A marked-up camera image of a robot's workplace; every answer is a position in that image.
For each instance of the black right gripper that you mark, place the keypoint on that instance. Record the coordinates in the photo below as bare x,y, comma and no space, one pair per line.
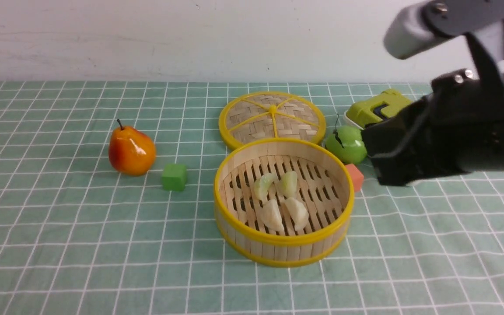
457,129

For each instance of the pale green dumpling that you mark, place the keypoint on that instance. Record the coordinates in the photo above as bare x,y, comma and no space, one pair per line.
288,184

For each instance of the cream dumpling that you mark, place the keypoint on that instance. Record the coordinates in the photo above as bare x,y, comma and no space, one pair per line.
298,213

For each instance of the light green dumpling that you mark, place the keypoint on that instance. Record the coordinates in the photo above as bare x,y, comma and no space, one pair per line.
262,185

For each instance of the beige dumpling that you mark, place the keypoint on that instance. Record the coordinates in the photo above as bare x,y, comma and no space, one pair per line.
271,216

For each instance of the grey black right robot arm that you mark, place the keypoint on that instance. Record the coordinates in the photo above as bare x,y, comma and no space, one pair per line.
428,24

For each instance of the yellow bamboo steamer tray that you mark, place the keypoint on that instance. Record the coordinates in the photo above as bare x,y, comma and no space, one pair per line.
324,187

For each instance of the yellow woven steamer lid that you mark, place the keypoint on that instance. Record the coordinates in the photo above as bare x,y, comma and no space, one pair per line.
270,114

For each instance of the green white lunch box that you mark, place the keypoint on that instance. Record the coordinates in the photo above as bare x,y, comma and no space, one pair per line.
376,109

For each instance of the orange foam cube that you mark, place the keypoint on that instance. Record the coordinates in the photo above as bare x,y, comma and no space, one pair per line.
356,175

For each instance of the green toy apple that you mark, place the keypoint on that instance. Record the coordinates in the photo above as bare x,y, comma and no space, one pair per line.
346,143

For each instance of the green foam cube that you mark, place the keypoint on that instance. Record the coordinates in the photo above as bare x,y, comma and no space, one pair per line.
174,177

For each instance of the orange red toy pear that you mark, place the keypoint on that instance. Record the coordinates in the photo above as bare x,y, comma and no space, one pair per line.
130,151

